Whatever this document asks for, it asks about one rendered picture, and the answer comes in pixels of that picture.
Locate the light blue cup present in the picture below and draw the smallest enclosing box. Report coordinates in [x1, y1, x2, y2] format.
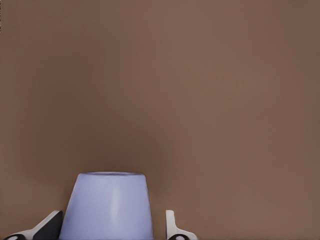
[58, 171, 154, 240]

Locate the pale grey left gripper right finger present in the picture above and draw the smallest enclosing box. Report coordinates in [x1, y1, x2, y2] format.
[165, 209, 198, 240]

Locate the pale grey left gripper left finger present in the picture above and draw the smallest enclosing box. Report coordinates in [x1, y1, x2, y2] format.
[1, 209, 64, 240]

